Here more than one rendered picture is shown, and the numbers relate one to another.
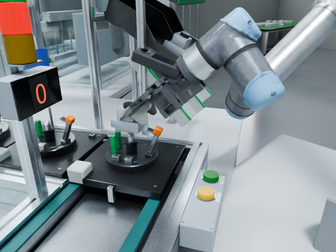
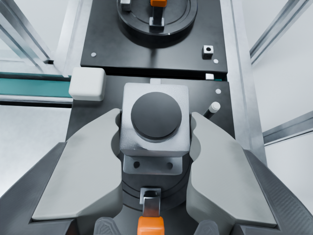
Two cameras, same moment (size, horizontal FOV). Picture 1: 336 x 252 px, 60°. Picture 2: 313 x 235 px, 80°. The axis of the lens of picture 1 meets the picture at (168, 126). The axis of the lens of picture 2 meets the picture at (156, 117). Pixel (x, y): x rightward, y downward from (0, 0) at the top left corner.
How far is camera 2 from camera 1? 0.68 m
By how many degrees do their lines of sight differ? 60
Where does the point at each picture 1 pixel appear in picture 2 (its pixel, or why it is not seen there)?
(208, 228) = not seen: outside the picture
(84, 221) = (33, 134)
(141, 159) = (129, 183)
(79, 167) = (78, 83)
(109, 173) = not seen: hidden behind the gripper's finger
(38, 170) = (14, 37)
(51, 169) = (90, 45)
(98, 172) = (93, 114)
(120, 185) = not seen: hidden behind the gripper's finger
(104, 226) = (24, 164)
